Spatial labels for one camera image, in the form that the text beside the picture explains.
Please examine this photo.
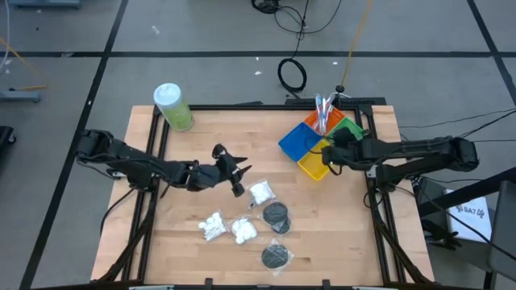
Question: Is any black sponge disc bag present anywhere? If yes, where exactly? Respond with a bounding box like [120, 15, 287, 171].
[260, 238, 295, 277]
[260, 201, 290, 226]
[270, 217, 292, 236]

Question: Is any yellow plastic basket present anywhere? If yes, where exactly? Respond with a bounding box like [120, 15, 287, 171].
[297, 139, 343, 182]

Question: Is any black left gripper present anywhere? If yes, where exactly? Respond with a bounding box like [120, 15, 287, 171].
[189, 143, 253, 198]

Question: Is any black stand foot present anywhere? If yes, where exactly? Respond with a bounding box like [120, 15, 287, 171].
[422, 219, 464, 251]

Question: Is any white blue toothbrush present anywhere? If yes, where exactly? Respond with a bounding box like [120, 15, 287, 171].
[327, 93, 337, 134]

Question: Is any orange floor cable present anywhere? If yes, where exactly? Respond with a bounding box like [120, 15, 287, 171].
[0, 38, 48, 92]

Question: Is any black diagonal bar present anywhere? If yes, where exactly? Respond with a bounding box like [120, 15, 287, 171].
[417, 167, 516, 218]

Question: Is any white cotton vanity pack bag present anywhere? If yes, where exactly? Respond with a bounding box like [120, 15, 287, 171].
[197, 210, 229, 242]
[230, 216, 260, 247]
[247, 179, 277, 211]

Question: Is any green wipes canister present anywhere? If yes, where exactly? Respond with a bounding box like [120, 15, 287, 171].
[153, 82, 195, 133]

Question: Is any red white toothbrush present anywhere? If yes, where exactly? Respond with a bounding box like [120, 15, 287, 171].
[322, 96, 330, 136]

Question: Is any black knob stand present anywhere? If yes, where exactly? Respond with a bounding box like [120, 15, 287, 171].
[334, 83, 352, 100]

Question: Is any green plastic basket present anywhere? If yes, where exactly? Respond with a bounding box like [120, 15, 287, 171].
[325, 115, 367, 142]

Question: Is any black aluminium table frame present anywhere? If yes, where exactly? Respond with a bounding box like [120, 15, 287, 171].
[96, 96, 435, 290]

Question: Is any thin black floor cable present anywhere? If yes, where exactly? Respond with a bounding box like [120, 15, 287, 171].
[398, 107, 516, 131]

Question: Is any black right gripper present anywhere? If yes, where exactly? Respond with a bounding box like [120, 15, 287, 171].
[321, 127, 366, 175]

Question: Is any yellow hanging cable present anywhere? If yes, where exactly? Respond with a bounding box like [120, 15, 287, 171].
[340, 0, 374, 86]

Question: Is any black floor object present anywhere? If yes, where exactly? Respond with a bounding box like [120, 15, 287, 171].
[0, 125, 17, 147]

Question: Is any grey metal foot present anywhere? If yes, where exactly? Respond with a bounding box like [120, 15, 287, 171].
[0, 89, 44, 104]
[7, 0, 81, 10]

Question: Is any teal white toothbrush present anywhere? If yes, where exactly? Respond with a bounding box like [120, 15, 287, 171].
[315, 93, 324, 132]

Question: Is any black floor cable bundle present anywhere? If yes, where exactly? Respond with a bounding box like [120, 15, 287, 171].
[251, 0, 343, 35]

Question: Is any white cardboard box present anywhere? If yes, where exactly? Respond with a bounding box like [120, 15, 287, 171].
[444, 188, 493, 244]

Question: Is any orange plastic basket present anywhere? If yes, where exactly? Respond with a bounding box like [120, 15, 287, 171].
[304, 106, 347, 136]

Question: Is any black coiled floor cable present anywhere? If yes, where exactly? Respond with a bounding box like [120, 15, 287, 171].
[277, 23, 310, 94]

